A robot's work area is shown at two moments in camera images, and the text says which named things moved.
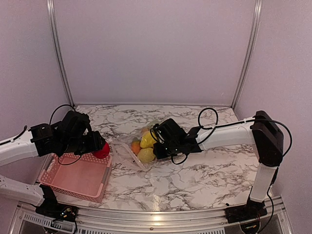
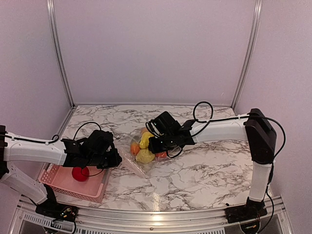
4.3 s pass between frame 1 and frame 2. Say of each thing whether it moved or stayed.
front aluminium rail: stayed
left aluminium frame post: stayed
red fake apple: moved
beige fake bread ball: stayed
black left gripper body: moved
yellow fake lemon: stayed
